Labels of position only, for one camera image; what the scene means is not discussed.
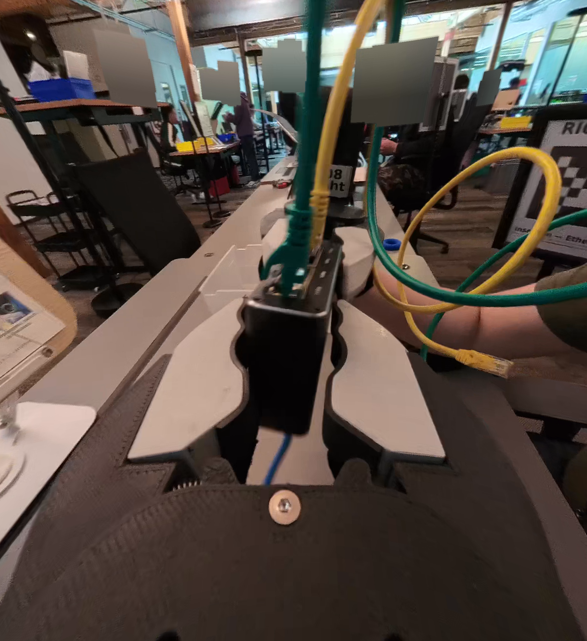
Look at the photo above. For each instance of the printed instruction sheet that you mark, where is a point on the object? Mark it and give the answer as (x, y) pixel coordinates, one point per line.
(3, 325)

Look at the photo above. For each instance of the white stand base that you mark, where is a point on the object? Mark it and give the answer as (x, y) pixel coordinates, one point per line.
(48, 440)

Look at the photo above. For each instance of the clear plastic bin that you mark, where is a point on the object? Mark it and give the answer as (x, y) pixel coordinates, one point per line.
(228, 273)

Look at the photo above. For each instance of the black office chair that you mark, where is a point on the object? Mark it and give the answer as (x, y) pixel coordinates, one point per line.
(138, 210)

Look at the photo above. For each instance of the black ethernet switch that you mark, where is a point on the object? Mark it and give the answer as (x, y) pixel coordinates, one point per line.
(283, 360)

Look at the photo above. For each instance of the black framed marker sign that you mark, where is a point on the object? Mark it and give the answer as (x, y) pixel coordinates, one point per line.
(583, 175)

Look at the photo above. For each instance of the standing desk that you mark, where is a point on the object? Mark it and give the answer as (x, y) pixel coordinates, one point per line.
(73, 107)

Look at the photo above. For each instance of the person's right forearm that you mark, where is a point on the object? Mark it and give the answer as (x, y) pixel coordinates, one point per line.
(498, 325)

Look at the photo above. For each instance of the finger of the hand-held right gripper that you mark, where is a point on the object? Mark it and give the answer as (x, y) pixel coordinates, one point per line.
(276, 233)
(361, 255)

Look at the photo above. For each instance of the blue tissue bin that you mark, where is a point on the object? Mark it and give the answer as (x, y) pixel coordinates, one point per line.
(63, 89)

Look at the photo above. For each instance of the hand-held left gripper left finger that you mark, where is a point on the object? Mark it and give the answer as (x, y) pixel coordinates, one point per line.
(188, 400)

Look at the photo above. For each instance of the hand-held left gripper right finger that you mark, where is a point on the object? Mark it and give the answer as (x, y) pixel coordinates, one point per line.
(383, 400)

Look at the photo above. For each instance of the red storage bins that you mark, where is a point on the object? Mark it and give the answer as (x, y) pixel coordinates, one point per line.
(219, 186)

